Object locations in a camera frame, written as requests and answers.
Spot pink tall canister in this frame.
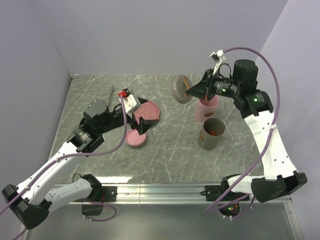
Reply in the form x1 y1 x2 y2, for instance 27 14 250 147
194 95 219 123

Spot steel serving tongs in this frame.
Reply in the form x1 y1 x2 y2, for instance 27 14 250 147
107 85 115 109

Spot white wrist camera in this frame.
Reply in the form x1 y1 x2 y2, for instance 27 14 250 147
209 49 226 73
118 88 141 114

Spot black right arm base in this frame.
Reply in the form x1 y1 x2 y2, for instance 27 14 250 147
200 185 246 202

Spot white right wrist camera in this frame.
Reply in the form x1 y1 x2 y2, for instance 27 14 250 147
209 49 226 73

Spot grey tall canister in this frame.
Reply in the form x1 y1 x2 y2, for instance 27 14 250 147
197 117 226 151

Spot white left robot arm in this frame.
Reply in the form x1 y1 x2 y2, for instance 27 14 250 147
2 95 160 230

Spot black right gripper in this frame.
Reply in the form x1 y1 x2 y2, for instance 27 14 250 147
187 68 241 102

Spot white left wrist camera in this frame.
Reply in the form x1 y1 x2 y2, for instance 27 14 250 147
118 88 141 114

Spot pink scalloped plate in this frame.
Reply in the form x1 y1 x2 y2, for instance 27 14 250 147
134 100 161 123

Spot pink round lid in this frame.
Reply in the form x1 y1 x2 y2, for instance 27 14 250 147
125 129 147 147

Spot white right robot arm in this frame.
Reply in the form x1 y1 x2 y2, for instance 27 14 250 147
186 59 308 203

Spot grey round lid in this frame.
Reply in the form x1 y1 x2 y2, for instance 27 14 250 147
170 74 193 104

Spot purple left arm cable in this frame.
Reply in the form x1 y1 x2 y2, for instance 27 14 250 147
0 94 128 240

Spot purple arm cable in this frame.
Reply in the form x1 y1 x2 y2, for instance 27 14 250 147
203 46 279 220
0 94 128 240

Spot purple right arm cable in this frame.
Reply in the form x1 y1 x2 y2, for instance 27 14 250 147
203 46 279 220

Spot aluminium front rail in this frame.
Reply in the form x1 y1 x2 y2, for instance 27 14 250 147
54 182 292 206

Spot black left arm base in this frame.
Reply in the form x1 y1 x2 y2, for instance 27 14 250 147
75 185 118 203

